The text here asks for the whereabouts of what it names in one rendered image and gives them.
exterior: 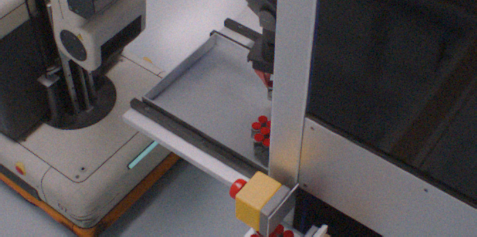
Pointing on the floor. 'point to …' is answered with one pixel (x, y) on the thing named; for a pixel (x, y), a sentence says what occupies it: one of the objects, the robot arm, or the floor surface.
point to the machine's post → (293, 76)
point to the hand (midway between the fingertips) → (272, 84)
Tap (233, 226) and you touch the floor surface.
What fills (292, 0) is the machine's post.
